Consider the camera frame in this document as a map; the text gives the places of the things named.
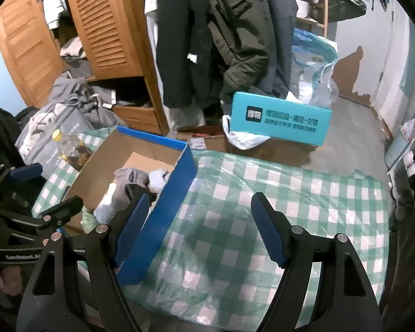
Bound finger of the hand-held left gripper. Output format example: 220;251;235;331
0;163;44;198
0;195;84;246

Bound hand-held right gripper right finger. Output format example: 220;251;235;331
251;192;381;332

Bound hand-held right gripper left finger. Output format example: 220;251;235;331
19;192;151;332

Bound white plastic bag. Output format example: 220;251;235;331
222;114;272;150
94;183;127;224

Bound black sock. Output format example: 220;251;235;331
124;184;158;211

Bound blue cardboard box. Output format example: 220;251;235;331
60;126;198;286

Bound light blue sock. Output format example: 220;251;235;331
148;168;175;194

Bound person's left hand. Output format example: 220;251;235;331
0;266;23;296

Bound grey printed sweatshirt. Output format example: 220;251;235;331
15;104;101;177

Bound green checkered tablecloth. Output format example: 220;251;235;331
31;128;391;322

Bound yellow cap plastic bottle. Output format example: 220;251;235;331
52;129;92;172

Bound dark cloth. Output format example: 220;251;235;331
0;100;26;170

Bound brown cardboard box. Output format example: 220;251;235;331
228;136;319;168

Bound grey hoodie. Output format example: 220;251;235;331
48;76;128;128

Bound teal box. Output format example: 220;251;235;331
228;92;333;147

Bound wooden wardrobe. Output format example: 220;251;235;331
0;0;170;135

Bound cardboard box with red item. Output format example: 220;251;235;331
176;124;229;151

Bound narrow louvered wardrobe door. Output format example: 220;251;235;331
0;0;66;108

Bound grey folded clothes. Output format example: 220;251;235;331
59;36;90;77

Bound clear plastic bag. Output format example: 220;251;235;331
297;59;339;108

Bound group of shoes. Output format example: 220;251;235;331
389;149;415;201

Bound light blue bin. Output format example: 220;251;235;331
384;118;415;170

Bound wide louvered wardrobe door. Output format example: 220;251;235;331
61;0;149;78

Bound white garment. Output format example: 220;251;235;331
43;0;70;30

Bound blue plastic bag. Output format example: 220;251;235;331
292;28;339;77

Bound navy coat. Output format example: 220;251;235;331
249;0;300;99

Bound olive green jacket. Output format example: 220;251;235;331
206;0;298;102

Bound wooden shelf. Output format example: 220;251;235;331
294;0;331;38

